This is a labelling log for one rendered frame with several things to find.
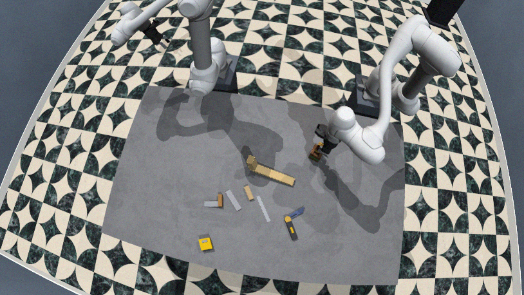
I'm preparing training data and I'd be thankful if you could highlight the brown wooden slotted block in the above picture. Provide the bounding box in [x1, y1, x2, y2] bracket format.
[308, 144, 322, 162]

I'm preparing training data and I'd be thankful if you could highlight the light wooden block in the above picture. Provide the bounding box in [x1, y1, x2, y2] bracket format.
[244, 186, 254, 201]

